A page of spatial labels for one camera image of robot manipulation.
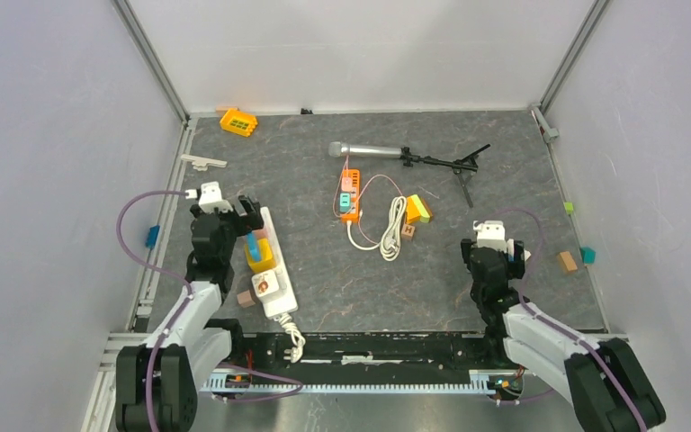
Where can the tan wooden block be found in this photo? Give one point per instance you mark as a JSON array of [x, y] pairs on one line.
[[567, 262]]

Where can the wooden letter cube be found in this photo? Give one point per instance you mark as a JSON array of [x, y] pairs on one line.
[[407, 232]]

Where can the teal cube right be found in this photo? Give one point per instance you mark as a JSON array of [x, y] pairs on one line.
[[588, 255]]

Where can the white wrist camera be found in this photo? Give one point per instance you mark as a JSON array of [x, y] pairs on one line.
[[211, 197], [491, 234]]

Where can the white flat bracket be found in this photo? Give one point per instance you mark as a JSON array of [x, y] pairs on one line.
[[202, 163]]

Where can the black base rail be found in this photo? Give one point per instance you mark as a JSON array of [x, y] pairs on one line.
[[360, 362]]

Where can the grey microphone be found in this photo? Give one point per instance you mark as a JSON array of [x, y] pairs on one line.
[[338, 149]]

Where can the blue wall clip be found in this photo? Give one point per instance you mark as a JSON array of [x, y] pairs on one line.
[[152, 236]]

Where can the white multicolour power strip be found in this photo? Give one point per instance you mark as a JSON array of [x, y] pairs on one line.
[[286, 303]]

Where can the blue rounded adapter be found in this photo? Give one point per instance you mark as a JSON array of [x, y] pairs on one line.
[[254, 253]]

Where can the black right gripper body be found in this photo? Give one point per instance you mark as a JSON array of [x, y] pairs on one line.
[[516, 267]]

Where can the white cube adapter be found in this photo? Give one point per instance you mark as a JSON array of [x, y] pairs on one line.
[[266, 286]]

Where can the pink charger with cable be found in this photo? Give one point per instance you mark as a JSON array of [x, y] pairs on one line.
[[364, 187]]

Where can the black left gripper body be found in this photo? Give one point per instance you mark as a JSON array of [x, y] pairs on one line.
[[234, 225]]

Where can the yellow cube socket adapter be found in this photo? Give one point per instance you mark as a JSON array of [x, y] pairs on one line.
[[268, 261]]

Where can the colourful toy block stack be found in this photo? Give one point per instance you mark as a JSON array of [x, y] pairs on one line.
[[417, 210]]

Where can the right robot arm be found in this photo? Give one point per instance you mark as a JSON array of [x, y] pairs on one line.
[[602, 380]]

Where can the orange power strip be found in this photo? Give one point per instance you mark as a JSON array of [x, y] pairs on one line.
[[350, 182]]

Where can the yellow toy brick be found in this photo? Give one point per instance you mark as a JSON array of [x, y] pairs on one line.
[[240, 123]]

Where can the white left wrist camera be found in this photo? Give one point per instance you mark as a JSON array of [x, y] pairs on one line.
[[211, 197]]

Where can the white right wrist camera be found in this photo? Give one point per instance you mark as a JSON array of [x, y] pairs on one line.
[[491, 234]]

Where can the small pink plug adapter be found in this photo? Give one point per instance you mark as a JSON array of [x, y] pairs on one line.
[[246, 299]]

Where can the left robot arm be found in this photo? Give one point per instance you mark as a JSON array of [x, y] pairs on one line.
[[157, 380]]

